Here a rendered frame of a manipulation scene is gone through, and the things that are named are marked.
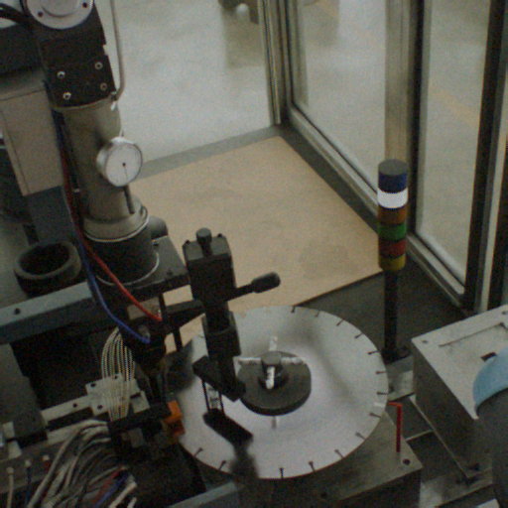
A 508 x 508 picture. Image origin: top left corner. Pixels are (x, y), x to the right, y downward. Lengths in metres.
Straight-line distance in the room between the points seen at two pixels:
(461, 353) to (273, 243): 0.60
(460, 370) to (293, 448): 0.31
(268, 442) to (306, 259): 0.65
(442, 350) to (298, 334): 0.23
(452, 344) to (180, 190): 0.89
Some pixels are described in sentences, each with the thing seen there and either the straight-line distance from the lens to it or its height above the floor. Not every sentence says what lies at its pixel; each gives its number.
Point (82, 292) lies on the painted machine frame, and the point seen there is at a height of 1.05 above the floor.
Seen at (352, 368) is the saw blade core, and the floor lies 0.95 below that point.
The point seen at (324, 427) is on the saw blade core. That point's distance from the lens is 1.14.
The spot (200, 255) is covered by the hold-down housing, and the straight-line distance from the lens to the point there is 0.95.
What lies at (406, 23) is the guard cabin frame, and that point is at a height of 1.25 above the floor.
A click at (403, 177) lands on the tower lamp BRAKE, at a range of 1.24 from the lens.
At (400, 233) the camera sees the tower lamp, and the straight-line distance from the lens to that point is 1.30.
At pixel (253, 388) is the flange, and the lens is 1.18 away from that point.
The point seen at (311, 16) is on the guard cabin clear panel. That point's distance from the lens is 1.93.
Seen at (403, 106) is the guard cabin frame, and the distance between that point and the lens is 1.56.
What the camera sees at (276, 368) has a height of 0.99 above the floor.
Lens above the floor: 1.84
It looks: 39 degrees down
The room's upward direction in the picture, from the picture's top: 7 degrees counter-clockwise
